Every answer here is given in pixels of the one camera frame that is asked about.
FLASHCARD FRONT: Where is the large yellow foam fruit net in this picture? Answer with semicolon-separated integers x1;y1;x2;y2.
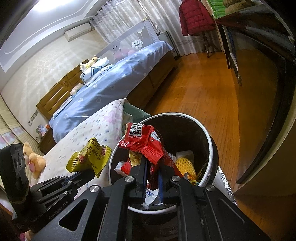
176;156;197;179

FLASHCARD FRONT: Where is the flat blue white pillow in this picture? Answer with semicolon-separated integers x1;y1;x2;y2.
52;96;77;118

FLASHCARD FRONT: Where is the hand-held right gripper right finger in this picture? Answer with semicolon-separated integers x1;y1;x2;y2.
158;162;271;241

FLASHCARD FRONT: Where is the brown plush toy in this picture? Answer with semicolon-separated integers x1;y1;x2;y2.
222;0;258;14

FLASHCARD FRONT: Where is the orange snack wrapper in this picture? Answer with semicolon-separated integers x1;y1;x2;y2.
184;162;204;186

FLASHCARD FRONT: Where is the large bed with blue sheet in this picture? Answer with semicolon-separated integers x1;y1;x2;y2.
49;41;178;144

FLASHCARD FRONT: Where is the dark wooden cabinet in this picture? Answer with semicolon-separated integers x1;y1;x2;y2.
214;5;296;193

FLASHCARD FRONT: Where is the red padded jacket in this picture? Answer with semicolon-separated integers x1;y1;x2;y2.
179;0;216;37

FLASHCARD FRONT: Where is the folded blue white blanket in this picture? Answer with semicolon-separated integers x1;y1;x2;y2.
80;57;115;85

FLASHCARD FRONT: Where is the small pink pillow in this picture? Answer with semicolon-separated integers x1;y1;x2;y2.
70;83;83;95

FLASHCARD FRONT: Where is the white round waste bin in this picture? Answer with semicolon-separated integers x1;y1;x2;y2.
108;112;219;215

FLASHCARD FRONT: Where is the grey bed guard rail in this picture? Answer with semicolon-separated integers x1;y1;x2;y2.
96;17;161;64

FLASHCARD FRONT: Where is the beige teddy bear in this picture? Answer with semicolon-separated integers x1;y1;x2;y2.
23;142;47;179

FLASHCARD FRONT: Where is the white wall air conditioner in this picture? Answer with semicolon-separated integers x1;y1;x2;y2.
64;22;92;42

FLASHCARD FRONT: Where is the yellow plush toy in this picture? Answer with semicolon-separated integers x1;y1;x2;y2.
79;56;100;71

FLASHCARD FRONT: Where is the white foam fruit net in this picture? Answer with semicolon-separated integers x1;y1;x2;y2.
172;150;195;163

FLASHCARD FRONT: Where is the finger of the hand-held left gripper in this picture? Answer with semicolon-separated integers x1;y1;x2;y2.
61;170;92;182
67;176;96;197

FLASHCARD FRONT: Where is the yellow green snack wrapper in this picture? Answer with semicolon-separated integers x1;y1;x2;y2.
65;138;112;178

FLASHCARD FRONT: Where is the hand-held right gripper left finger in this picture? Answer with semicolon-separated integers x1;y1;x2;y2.
30;158;148;241

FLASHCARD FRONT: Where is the grey patterned curtain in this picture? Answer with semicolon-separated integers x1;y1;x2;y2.
89;0;219;57

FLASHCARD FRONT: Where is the silver foil mat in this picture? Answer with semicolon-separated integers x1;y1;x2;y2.
211;167;238;209

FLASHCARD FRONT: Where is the brown wooden nightstand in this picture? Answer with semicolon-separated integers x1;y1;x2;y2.
38;128;57;154

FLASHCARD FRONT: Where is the red snack wrapper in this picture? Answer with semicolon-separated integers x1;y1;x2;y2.
117;122;185;189

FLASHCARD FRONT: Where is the blue and white wrapper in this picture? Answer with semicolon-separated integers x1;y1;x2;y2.
140;187;162;210

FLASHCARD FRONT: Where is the brown wooden headboard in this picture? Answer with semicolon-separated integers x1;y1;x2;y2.
36;59;89;121

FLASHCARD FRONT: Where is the green cloth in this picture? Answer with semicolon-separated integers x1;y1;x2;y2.
122;103;152;122

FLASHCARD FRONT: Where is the stack of green boxes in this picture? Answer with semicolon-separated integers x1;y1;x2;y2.
206;0;228;19

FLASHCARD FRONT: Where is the cream louvred wardrobe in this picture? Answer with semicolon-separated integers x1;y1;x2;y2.
0;93;26;151

